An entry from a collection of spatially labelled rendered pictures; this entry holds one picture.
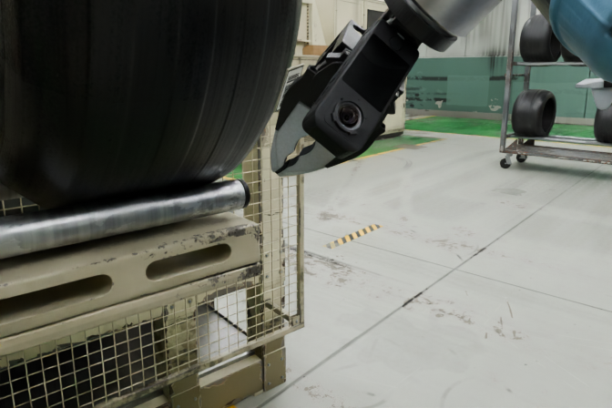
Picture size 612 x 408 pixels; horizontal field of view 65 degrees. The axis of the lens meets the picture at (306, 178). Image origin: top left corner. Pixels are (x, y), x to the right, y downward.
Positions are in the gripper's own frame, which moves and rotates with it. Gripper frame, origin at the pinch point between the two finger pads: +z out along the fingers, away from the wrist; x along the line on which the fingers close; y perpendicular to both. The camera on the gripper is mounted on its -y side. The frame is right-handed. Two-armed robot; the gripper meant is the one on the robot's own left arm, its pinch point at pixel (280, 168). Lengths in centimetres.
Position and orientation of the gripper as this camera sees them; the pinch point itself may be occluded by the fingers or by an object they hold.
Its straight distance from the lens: 48.7
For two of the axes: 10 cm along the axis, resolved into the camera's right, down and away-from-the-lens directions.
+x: -7.9, -5.8, -2.2
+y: 2.1, -5.8, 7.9
